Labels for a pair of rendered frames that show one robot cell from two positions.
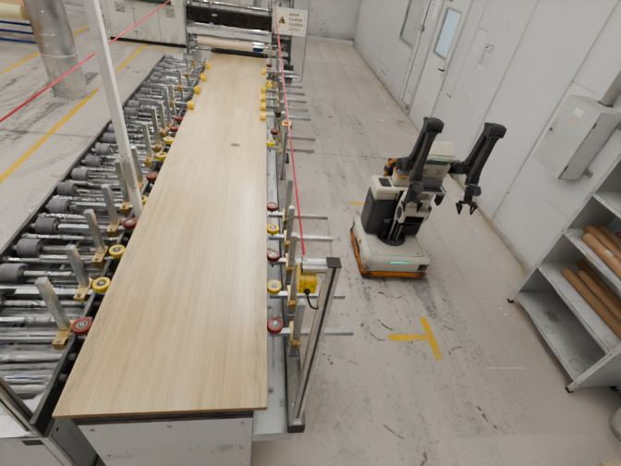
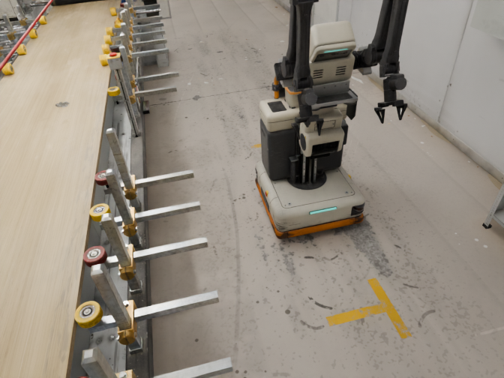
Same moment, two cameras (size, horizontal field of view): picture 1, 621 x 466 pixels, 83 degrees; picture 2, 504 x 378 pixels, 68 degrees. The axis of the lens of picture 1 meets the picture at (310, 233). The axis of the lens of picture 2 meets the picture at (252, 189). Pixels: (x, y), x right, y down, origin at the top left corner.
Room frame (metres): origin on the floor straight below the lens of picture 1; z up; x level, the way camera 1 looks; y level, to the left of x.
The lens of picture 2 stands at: (0.59, -0.42, 1.93)
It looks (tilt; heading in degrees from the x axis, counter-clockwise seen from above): 39 degrees down; 1
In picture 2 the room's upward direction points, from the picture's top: 4 degrees counter-clockwise
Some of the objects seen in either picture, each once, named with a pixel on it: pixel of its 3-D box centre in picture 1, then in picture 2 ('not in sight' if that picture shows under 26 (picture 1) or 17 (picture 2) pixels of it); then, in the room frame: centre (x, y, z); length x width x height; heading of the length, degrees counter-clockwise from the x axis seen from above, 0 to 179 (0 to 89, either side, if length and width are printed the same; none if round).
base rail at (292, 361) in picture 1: (279, 156); (137, 108); (3.17, 0.43, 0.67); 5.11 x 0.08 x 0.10; 12
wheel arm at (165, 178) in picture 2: (298, 215); (149, 181); (2.06, 0.11, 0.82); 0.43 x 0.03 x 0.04; 102
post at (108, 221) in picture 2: (290, 263); (125, 262); (1.51, 0.09, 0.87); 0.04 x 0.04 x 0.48; 12
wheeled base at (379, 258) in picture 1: (387, 245); (305, 190); (2.70, -0.78, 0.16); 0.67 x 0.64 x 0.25; 11
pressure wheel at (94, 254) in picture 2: (273, 259); (98, 262); (1.53, 0.20, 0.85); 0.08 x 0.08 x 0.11
